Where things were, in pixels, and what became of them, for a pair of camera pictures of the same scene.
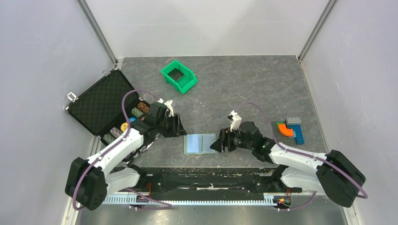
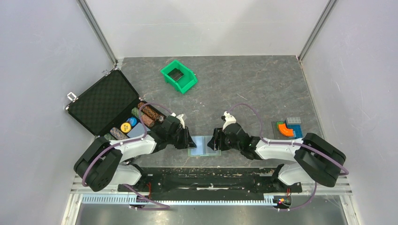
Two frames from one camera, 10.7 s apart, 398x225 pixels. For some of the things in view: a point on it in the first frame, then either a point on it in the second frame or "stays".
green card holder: (195, 144) stays
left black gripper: (177, 130) → (188, 142)
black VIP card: (175, 74) stays
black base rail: (210, 180) stays
